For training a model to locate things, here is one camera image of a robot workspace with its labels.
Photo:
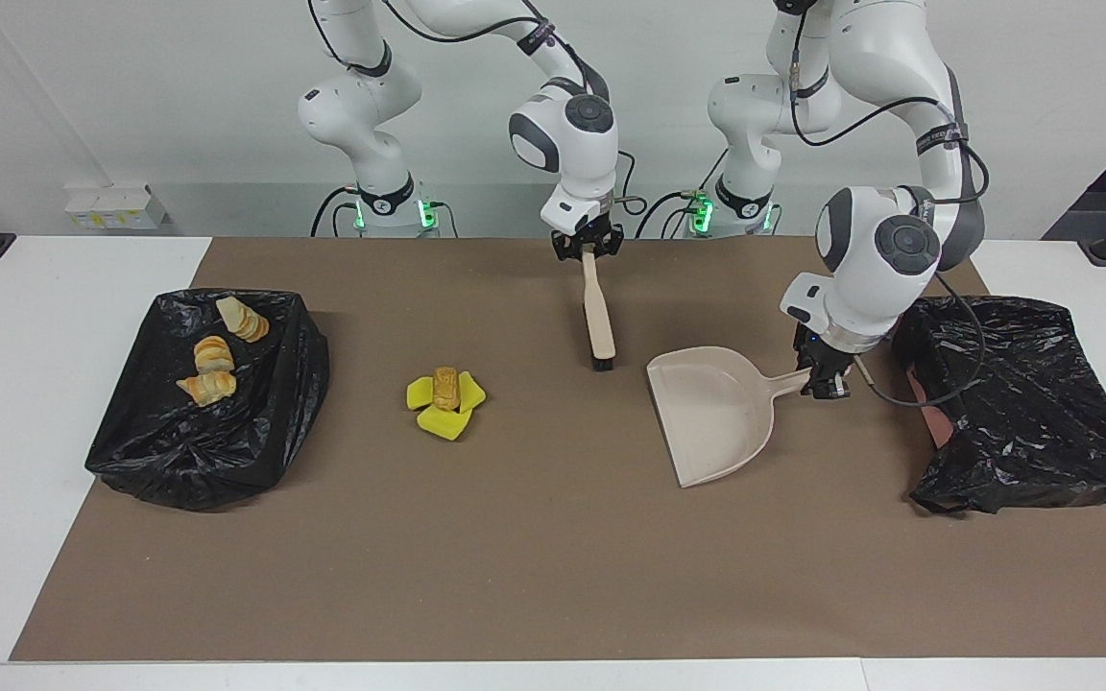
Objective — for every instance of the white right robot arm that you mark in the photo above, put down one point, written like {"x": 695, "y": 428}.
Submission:
{"x": 572, "y": 173}

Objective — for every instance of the brown toy bread loaf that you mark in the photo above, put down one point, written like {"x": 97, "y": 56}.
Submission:
{"x": 445, "y": 389}

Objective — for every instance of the beige brush with black bristles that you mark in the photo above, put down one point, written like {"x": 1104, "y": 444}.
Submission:
{"x": 598, "y": 317}

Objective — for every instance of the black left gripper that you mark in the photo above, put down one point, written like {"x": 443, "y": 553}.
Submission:
{"x": 822, "y": 350}

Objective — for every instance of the bin lined with black bag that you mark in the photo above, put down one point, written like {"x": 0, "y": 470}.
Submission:
{"x": 207, "y": 451}

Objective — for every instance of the pink plastic bin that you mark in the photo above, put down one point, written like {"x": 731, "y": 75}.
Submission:
{"x": 927, "y": 408}

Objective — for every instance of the brown table mat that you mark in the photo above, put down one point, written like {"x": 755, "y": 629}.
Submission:
{"x": 553, "y": 595}

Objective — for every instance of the beige plastic dustpan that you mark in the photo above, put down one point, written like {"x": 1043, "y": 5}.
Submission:
{"x": 716, "y": 413}

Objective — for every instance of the black garbage bag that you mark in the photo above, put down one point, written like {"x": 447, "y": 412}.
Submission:
{"x": 1023, "y": 413}

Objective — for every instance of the white wall socket box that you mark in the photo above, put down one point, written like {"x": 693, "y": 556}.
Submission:
{"x": 111, "y": 206}

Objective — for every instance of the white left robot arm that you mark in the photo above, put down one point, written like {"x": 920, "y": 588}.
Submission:
{"x": 860, "y": 278}

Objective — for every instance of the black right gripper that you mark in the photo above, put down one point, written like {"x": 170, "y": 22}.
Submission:
{"x": 587, "y": 232}

